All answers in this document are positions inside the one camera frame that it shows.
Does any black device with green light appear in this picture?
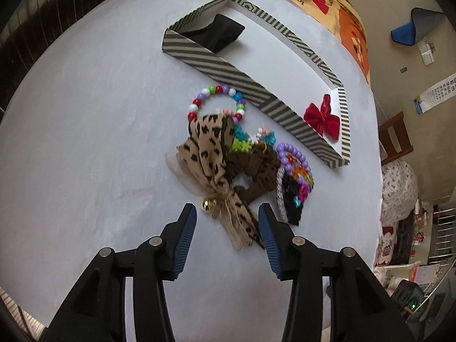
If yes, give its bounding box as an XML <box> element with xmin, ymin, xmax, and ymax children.
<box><xmin>392</xmin><ymin>281</ymin><xmax>424</xmax><ymax>317</ymax></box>

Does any purple bead bracelet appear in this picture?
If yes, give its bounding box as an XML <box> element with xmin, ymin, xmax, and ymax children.
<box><xmin>276</xmin><ymin>142</ymin><xmax>310</xmax><ymax>172</ymax></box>

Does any floral bedding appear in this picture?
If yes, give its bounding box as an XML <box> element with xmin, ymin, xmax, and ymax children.
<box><xmin>381</xmin><ymin>160</ymin><xmax>419</xmax><ymax>225</ymax></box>

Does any black white striped box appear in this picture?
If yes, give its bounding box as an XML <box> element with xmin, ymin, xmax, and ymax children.
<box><xmin>162</xmin><ymin>0</ymin><xmax>351</xmax><ymax>169</ymax></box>

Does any orange red printed blanket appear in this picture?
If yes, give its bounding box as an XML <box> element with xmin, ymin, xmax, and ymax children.
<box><xmin>249</xmin><ymin>0</ymin><xmax>371</xmax><ymax>86</ymax></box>

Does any red satin bow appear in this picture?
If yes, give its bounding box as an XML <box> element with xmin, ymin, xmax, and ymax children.
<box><xmin>304</xmin><ymin>93</ymin><xmax>341</xmax><ymax>139</ymax></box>

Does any black fabric pouch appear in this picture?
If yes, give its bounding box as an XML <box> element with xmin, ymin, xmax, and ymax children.
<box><xmin>180</xmin><ymin>13</ymin><xmax>246</xmax><ymax>55</ymax></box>

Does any brown scrunchie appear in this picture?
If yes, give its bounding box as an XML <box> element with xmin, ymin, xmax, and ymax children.
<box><xmin>224</xmin><ymin>146</ymin><xmax>282</xmax><ymax>214</ymax></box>

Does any black scrunchie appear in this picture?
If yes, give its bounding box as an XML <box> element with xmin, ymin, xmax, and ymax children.
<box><xmin>281</xmin><ymin>174</ymin><xmax>307</xmax><ymax>227</ymax></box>

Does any metal rack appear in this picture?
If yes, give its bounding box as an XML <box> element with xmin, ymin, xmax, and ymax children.
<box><xmin>427</xmin><ymin>203</ymin><xmax>456</xmax><ymax>293</ymax></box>

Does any teal green flower bracelet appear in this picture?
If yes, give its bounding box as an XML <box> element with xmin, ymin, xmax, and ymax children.
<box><xmin>228</xmin><ymin>107</ymin><xmax>278</xmax><ymax>154</ymax></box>

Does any eye chart poster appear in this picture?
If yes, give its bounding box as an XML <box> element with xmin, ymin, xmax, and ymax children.
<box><xmin>413</xmin><ymin>73</ymin><xmax>456</xmax><ymax>115</ymax></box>

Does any rainbow spiral hair tie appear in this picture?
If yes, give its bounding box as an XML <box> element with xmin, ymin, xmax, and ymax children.
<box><xmin>285</xmin><ymin>153</ymin><xmax>315</xmax><ymax>200</ymax></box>

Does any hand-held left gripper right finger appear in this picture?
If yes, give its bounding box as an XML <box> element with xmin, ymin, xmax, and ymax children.
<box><xmin>258</xmin><ymin>202</ymin><xmax>417</xmax><ymax>342</ymax></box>

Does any wooden chair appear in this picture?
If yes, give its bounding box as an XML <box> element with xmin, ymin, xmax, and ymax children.
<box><xmin>378</xmin><ymin>111</ymin><xmax>414</xmax><ymax>166</ymax></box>

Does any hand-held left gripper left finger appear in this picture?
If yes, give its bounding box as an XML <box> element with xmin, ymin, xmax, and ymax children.
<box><xmin>43</xmin><ymin>202</ymin><xmax>198</xmax><ymax>342</ymax></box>

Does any white wall switch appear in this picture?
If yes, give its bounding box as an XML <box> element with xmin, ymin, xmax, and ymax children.
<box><xmin>417</xmin><ymin>39</ymin><xmax>436</xmax><ymax>66</ymax></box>

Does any blue grey hanging cloth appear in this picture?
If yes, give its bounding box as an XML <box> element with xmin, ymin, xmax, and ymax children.
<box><xmin>391</xmin><ymin>7</ymin><xmax>446</xmax><ymax>47</ymax></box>

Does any multicolour bead bracelet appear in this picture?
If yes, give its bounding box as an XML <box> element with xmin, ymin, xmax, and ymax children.
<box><xmin>187</xmin><ymin>85</ymin><xmax>247</xmax><ymax>125</ymax></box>

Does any rhinestone bracelet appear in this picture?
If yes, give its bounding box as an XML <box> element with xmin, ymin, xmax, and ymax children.
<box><xmin>275</xmin><ymin>167</ymin><xmax>290</xmax><ymax>221</ymax></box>

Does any leopard print bow hair tie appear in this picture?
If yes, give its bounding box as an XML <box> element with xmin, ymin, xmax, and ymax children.
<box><xmin>166</xmin><ymin>112</ymin><xmax>266</xmax><ymax>252</ymax></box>

